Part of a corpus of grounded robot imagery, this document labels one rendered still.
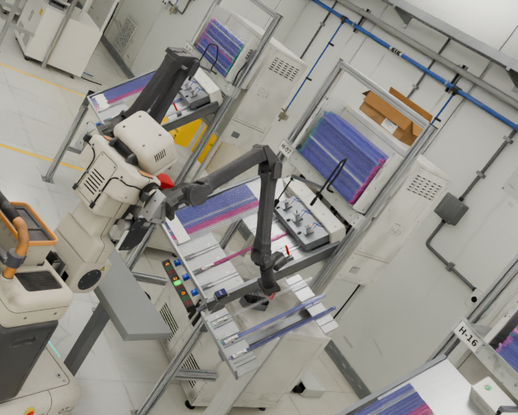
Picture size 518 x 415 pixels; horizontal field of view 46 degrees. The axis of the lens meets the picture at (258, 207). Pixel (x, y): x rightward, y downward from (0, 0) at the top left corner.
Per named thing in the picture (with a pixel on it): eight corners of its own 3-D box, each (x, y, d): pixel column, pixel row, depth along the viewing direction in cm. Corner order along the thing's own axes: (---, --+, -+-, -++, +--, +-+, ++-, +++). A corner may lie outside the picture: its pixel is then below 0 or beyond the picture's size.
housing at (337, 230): (332, 254, 299) (331, 233, 290) (284, 198, 333) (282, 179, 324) (345, 247, 301) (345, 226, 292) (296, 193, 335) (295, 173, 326)
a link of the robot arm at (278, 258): (249, 254, 254) (262, 258, 247) (268, 239, 259) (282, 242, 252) (259, 276, 259) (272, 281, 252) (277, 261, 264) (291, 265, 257)
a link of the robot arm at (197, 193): (259, 137, 249) (275, 138, 242) (269, 167, 255) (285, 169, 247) (172, 188, 227) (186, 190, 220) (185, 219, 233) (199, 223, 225)
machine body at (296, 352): (184, 414, 317) (246, 326, 298) (142, 321, 365) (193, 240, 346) (273, 415, 359) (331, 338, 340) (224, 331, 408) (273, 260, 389)
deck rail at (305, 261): (208, 311, 278) (207, 303, 274) (207, 309, 280) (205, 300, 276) (341, 251, 298) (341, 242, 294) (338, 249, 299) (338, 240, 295)
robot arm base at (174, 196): (151, 186, 219) (170, 207, 214) (169, 176, 223) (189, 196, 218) (151, 202, 226) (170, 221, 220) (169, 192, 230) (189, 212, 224)
